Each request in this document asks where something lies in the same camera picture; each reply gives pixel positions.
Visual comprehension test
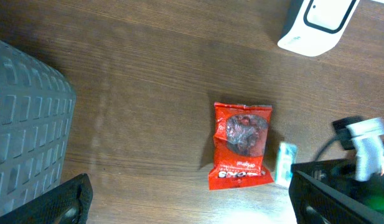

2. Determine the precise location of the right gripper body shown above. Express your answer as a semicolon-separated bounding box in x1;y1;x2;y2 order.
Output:
291;159;384;215

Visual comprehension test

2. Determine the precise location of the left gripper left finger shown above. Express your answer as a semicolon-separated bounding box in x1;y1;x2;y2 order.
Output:
0;174;93;224

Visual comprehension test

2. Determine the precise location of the white barcode scanner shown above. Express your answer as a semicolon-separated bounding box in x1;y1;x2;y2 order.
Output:
278;0;359;57

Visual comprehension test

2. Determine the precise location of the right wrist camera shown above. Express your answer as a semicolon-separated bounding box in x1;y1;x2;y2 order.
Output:
347;118;384;182

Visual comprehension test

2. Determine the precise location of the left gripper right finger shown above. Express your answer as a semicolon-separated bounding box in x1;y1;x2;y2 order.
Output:
289;171;384;223

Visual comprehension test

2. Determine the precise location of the red snack bag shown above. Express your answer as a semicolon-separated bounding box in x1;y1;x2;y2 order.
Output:
208;102;274;190

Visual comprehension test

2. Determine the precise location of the teal tissue pack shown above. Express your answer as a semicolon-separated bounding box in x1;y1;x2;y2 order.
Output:
274;142;298;188

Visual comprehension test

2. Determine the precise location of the grey plastic mesh basket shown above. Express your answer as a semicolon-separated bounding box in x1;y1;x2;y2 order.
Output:
0;40;76;217

